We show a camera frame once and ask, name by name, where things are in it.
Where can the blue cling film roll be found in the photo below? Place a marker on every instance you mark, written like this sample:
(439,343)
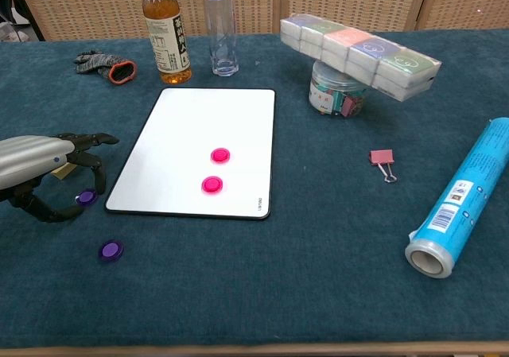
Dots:
(465,198)

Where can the wrapped tissue packs bundle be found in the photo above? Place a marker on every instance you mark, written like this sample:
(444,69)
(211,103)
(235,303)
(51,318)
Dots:
(358,55)

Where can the dark blue table cloth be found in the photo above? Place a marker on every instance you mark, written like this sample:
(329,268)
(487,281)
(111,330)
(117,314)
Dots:
(278,273)

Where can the grey knit work glove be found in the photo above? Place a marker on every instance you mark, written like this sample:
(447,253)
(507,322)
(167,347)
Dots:
(105,66)

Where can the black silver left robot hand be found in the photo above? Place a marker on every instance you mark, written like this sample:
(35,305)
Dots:
(28,158)

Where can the clear jar of clips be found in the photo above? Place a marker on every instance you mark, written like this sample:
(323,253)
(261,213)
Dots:
(334,94)

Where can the clear empty water bottle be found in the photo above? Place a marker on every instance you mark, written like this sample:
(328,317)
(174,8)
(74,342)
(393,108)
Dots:
(220,27)

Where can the purple round magnet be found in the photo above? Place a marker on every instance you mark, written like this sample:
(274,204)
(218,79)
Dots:
(111,250)
(87,197)

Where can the white magnetic board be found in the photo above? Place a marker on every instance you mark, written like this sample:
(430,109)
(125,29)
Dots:
(191,126)

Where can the red round magnet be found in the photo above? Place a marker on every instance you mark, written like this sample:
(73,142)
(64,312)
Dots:
(220,155)
(212,184)

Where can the brown tea bottle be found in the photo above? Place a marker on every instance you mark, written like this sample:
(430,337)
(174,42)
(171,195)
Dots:
(167,35)

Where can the beige binder clip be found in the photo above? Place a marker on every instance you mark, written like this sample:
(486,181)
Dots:
(65,171)

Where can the pink binder clip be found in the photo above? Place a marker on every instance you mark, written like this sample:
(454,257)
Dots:
(382,156)

